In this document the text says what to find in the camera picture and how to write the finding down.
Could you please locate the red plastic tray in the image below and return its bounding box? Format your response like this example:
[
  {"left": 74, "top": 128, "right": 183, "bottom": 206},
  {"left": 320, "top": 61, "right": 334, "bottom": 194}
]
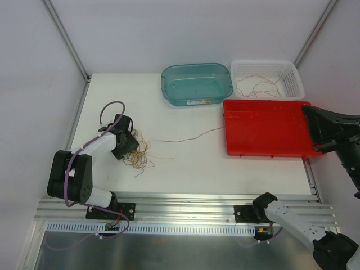
[{"left": 223, "top": 99, "right": 323, "bottom": 158}]

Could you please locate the yellow black wire bundle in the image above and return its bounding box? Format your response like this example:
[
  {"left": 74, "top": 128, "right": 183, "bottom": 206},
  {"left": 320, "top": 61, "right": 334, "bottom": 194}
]
[{"left": 122, "top": 128, "right": 177, "bottom": 178}]

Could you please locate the thin red wire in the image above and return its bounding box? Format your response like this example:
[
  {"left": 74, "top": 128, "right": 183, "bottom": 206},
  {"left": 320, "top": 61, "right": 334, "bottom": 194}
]
[
  {"left": 151, "top": 125, "right": 226, "bottom": 143},
  {"left": 235, "top": 73, "right": 282, "bottom": 98}
]

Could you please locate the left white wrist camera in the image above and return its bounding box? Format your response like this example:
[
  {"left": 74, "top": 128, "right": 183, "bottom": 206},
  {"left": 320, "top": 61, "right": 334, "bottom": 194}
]
[{"left": 98, "top": 123, "right": 113, "bottom": 133}]

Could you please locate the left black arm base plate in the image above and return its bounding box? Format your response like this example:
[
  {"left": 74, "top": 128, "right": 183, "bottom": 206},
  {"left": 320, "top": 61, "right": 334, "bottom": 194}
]
[{"left": 85, "top": 202, "right": 136, "bottom": 221}]

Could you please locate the left aluminium frame post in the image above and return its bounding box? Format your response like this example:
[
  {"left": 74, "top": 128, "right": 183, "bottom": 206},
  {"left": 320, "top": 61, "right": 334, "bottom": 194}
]
[{"left": 42, "top": 0, "right": 91, "bottom": 82}]

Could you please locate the white slotted cable duct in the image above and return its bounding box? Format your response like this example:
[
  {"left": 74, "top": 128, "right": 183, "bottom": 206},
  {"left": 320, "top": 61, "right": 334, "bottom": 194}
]
[{"left": 46, "top": 221, "right": 255, "bottom": 237}]

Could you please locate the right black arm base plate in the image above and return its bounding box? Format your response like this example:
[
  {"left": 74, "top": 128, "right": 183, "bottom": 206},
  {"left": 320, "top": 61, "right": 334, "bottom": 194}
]
[{"left": 233, "top": 205, "right": 272, "bottom": 224}]

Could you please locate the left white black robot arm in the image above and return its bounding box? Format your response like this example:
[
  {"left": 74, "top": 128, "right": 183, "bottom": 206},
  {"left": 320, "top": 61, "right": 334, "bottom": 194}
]
[{"left": 47, "top": 114, "right": 139, "bottom": 221}]

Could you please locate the right aluminium frame post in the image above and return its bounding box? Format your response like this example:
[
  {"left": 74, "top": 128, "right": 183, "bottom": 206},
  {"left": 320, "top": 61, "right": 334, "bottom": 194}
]
[{"left": 293, "top": 0, "right": 339, "bottom": 68}]

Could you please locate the teal transparent plastic bin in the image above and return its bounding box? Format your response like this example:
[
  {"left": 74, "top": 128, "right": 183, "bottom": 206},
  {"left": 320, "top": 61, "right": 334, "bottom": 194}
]
[{"left": 160, "top": 63, "right": 233, "bottom": 107}]

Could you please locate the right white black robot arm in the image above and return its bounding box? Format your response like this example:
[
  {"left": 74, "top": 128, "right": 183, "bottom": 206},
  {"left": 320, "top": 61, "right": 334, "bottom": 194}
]
[{"left": 252, "top": 105, "right": 359, "bottom": 269}]

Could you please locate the white perforated plastic basket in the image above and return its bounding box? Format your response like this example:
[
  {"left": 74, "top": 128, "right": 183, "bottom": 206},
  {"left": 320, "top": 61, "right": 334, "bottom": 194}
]
[{"left": 230, "top": 60, "right": 305, "bottom": 101}]

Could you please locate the aluminium frame post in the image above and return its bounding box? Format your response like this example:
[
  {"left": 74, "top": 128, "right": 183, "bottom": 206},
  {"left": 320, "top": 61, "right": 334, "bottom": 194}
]
[
  {"left": 293, "top": 0, "right": 339, "bottom": 68},
  {"left": 42, "top": 0, "right": 91, "bottom": 82}
]

